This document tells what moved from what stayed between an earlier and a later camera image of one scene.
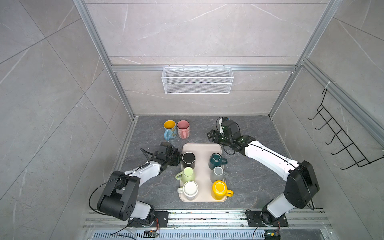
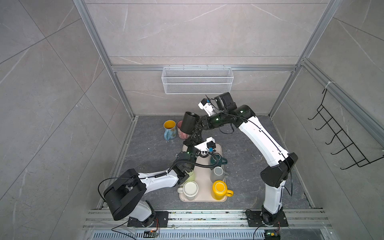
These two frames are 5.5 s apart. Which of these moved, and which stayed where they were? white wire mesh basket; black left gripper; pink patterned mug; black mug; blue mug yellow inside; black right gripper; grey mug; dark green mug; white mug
Moved: black left gripper; black mug; black right gripper
Stayed: dark green mug; white mug; grey mug; white wire mesh basket; blue mug yellow inside; pink patterned mug
